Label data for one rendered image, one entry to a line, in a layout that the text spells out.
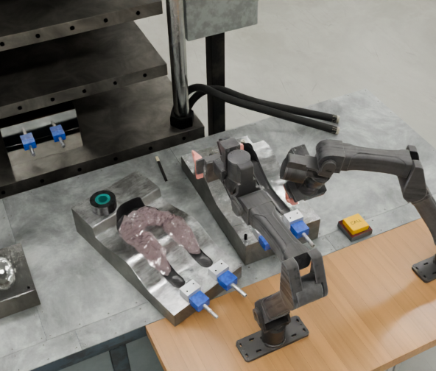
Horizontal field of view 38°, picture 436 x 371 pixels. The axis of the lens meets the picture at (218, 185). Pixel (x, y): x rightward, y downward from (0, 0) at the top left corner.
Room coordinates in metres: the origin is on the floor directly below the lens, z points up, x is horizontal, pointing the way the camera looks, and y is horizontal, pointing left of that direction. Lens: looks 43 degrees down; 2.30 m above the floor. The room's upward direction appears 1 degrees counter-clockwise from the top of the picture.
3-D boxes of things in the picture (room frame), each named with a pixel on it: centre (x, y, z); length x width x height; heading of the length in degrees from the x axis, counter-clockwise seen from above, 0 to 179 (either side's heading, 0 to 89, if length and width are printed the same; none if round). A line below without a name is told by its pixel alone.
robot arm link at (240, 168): (1.14, -0.06, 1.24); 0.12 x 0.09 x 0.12; 25
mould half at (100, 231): (1.30, 0.20, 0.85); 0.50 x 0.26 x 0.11; 42
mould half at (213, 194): (1.53, -0.09, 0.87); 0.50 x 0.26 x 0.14; 25
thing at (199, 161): (1.28, 0.04, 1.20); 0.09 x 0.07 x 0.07; 25
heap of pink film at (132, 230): (1.30, 0.19, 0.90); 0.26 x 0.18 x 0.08; 42
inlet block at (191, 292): (1.07, 0.05, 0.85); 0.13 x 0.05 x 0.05; 42
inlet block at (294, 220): (1.30, -0.25, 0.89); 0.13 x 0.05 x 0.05; 26
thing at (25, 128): (2.03, 0.73, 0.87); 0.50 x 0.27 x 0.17; 25
